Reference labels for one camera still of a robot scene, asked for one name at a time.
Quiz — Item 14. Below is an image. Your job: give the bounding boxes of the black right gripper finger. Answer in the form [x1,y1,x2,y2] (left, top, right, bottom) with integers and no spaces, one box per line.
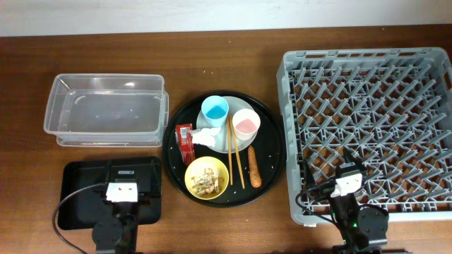
[302,159,315,189]
[344,149,364,169]

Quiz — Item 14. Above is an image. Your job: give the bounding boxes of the red snack wrapper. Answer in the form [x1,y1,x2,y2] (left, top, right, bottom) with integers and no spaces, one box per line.
[175,123,196,166]

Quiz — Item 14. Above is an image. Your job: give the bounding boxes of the orange carrot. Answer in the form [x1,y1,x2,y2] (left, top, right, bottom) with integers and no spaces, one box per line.
[248,145,262,188]

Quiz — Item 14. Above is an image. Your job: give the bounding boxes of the yellow bowl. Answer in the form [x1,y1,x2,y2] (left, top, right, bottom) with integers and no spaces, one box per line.
[184,157,230,200]

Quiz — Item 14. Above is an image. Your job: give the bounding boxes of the white tissue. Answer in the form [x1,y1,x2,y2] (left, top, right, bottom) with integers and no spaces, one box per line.
[189,127,221,147]

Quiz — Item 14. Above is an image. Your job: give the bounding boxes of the pasta and rice scraps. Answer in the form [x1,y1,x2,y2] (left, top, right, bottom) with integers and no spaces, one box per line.
[191,168,224,195]

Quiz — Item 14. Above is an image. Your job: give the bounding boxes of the blue cup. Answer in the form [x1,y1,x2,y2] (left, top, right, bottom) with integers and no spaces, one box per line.
[201,95,229,128]

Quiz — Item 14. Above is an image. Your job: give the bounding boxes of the wooden chopstick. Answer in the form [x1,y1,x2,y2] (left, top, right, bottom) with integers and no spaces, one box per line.
[228,115,245,189]
[226,115,233,185]

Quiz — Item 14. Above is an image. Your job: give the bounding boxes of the pink cup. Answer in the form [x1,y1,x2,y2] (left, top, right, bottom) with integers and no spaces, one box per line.
[232,109,261,140]

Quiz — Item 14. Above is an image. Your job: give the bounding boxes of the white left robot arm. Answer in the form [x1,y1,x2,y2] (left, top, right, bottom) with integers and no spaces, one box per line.
[92,158,162,253]

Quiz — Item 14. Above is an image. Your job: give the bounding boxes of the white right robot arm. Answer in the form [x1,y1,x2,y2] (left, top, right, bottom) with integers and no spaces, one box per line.
[295,150,389,254]

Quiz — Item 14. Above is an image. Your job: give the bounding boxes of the grey dishwasher rack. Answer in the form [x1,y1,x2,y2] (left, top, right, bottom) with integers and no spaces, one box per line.
[277,47,451,226]

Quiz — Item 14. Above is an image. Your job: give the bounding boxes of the black rectangular tray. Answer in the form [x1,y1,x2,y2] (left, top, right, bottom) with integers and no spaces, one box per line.
[57,157,162,230]

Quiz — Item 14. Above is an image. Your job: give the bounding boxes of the round black tray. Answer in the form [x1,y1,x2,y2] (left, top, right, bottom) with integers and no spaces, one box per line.
[162,91,286,208]

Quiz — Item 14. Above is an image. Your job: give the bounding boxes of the clear plastic bin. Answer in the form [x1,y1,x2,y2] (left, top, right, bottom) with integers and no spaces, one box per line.
[43,73,169,147]

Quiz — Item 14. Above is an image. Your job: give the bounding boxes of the grey plate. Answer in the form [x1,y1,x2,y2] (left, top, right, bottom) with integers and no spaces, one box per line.
[196,96,257,154]

